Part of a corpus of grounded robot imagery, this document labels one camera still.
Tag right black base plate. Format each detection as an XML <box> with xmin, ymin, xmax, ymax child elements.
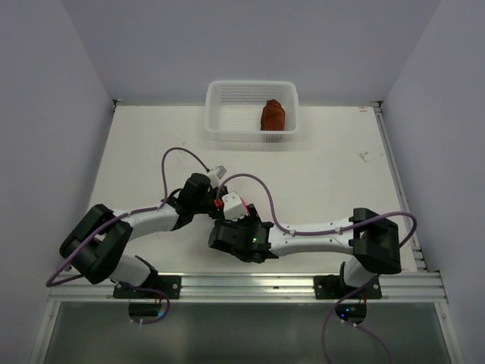
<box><xmin>313</xmin><ymin>272</ymin><xmax>383</xmax><ymax>300</ymax></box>

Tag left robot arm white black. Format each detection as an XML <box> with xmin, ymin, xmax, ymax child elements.
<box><xmin>59</xmin><ymin>171</ymin><xmax>221</xmax><ymax>298</ymax></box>

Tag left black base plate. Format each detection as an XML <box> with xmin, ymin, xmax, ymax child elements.
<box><xmin>113</xmin><ymin>275</ymin><xmax>182</xmax><ymax>300</ymax></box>

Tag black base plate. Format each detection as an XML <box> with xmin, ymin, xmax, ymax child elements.
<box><xmin>113</xmin><ymin>275</ymin><xmax>182</xmax><ymax>300</ymax></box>
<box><xmin>313</xmin><ymin>272</ymin><xmax>383</xmax><ymax>300</ymax></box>

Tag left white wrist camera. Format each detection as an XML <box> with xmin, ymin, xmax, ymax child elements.
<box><xmin>207</xmin><ymin>165</ymin><xmax>227</xmax><ymax>180</ymax></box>

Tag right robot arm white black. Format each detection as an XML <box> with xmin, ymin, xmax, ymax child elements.
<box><xmin>208</xmin><ymin>208</ymin><xmax>402</xmax><ymax>298</ymax></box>

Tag brown towel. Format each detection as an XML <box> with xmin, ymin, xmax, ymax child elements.
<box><xmin>261</xmin><ymin>99</ymin><xmax>286</xmax><ymax>131</ymax></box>

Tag pink towel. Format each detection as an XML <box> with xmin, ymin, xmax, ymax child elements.
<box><xmin>246</xmin><ymin>203</ymin><xmax>259</xmax><ymax>218</ymax></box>

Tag white perforated plastic basket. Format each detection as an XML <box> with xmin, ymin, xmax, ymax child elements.
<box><xmin>205</xmin><ymin>80</ymin><xmax>299</xmax><ymax>143</ymax></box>

